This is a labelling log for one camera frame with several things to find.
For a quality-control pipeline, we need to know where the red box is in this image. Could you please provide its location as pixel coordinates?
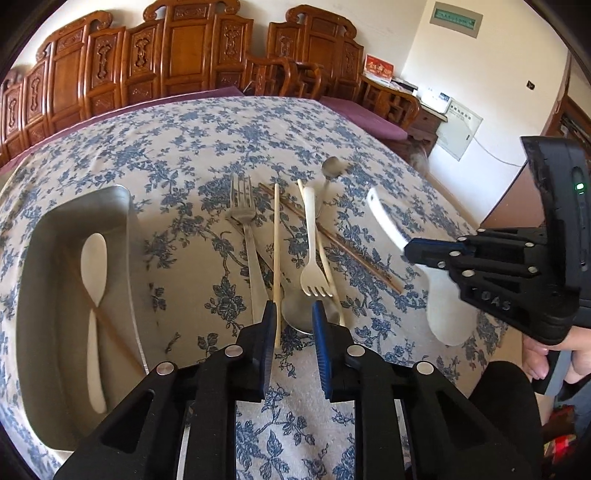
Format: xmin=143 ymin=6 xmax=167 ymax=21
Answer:
xmin=364 ymin=54 xmax=396 ymax=84

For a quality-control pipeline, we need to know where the large metal spoon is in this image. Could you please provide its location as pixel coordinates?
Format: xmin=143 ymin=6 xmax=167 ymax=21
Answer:
xmin=254 ymin=244 xmax=341 ymax=334

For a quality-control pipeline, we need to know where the metal tray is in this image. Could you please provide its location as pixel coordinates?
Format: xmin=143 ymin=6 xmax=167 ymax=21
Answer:
xmin=16 ymin=185 xmax=149 ymax=452

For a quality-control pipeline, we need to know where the purple armchair seat cushion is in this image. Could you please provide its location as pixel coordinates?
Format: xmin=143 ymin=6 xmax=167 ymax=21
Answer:
xmin=318 ymin=95 xmax=410 ymax=142

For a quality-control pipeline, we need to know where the blue floral tablecloth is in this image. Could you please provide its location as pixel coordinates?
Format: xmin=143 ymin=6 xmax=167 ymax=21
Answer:
xmin=0 ymin=95 xmax=486 ymax=480

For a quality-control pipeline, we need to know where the metal fork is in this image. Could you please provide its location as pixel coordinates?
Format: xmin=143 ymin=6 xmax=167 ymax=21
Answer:
xmin=226 ymin=172 xmax=271 ymax=325

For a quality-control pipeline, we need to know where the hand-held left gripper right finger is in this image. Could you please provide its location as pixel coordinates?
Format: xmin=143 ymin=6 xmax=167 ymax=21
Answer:
xmin=311 ymin=300 xmax=532 ymax=480

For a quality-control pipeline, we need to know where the white cable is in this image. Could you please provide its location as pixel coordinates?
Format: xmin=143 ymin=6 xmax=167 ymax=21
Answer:
xmin=475 ymin=137 xmax=528 ymax=164

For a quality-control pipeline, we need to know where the light wooden chopstick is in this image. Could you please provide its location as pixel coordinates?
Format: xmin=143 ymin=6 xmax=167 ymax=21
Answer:
xmin=272 ymin=183 xmax=281 ymax=350
xmin=297 ymin=179 xmax=346 ymax=328

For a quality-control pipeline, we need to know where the carved wooden sofa bench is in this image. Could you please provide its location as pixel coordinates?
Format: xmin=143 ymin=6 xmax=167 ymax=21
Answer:
xmin=0 ymin=0 xmax=260 ymax=169

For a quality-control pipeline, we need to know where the small metal spoon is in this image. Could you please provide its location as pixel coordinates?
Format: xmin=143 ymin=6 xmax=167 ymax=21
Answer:
xmin=316 ymin=156 xmax=352 ymax=223

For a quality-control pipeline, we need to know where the wooden side table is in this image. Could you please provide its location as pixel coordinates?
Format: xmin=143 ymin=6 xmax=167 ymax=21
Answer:
xmin=360 ymin=76 xmax=450 ymax=155

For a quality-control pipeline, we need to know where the person's right hand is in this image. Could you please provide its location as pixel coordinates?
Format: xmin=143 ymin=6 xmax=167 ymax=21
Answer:
xmin=523 ymin=318 xmax=591 ymax=400

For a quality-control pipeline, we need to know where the clear plastic bag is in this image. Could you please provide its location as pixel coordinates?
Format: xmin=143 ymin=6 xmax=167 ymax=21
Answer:
xmin=408 ymin=142 xmax=433 ymax=177

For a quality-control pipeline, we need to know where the wooden door frame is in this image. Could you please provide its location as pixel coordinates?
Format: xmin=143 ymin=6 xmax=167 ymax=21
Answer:
xmin=540 ymin=51 xmax=591 ymax=158

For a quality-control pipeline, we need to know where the carved wooden armchair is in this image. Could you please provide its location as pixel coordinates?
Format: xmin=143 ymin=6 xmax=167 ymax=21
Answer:
xmin=245 ymin=4 xmax=422 ymax=140

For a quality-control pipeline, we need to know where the white rice spoon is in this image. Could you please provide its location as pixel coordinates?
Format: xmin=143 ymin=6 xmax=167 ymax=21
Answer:
xmin=366 ymin=186 xmax=477 ymax=347

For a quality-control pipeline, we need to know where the cream plastic spoon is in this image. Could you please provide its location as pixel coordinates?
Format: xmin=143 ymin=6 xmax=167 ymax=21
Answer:
xmin=80 ymin=233 xmax=110 ymax=414

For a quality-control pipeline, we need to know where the cream plastic fork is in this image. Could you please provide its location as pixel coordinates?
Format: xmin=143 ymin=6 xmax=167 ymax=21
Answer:
xmin=298 ymin=186 xmax=334 ymax=299

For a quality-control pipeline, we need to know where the green framed wall panel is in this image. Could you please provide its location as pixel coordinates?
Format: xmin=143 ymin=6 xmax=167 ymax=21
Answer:
xmin=429 ymin=1 xmax=484 ymax=39

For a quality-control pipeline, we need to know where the brown wooden chopstick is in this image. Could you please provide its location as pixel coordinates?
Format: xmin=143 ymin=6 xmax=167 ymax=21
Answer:
xmin=65 ymin=251 xmax=146 ymax=377
xmin=257 ymin=183 xmax=404 ymax=295

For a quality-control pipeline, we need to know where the white wall electrical box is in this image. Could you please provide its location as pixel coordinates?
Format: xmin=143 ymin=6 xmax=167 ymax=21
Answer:
xmin=436 ymin=97 xmax=484 ymax=162

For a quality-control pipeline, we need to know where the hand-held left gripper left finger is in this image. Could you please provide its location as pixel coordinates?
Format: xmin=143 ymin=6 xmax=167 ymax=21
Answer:
xmin=55 ymin=299 xmax=279 ymax=480

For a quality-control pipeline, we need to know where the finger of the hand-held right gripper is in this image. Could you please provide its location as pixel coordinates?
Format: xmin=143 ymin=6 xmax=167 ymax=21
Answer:
xmin=403 ymin=226 xmax=549 ymax=271
xmin=443 ymin=253 xmax=572 ymax=345

